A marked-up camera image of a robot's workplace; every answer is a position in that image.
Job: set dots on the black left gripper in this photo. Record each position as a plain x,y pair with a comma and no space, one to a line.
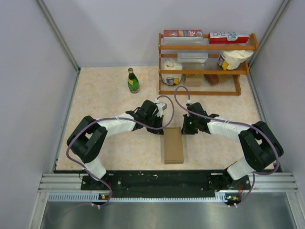
157,131

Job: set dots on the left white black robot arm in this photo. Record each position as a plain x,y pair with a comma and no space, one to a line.
88,137

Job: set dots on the red white wrap box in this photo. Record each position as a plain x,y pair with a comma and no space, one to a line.
228,37

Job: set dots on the green glass bottle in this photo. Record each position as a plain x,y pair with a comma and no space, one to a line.
133,82

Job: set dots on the brown red block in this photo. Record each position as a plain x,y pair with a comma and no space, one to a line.
213,79

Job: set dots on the red foil box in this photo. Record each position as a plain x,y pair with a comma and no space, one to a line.
188,34

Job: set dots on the wooden shelf rack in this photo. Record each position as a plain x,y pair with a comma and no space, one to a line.
170,51

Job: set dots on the silver foil box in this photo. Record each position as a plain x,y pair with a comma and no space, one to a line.
192,57

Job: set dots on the brown cardboard box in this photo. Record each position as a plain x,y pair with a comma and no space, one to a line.
173,146

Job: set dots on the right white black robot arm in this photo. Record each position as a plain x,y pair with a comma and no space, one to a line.
259,145

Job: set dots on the tan block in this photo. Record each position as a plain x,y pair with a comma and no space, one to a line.
193,79

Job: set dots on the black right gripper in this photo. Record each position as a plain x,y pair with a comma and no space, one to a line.
185,130

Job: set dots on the large white flour bag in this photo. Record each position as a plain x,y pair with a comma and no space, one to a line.
230,60

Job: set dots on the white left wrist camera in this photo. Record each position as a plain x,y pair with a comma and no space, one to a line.
160,107

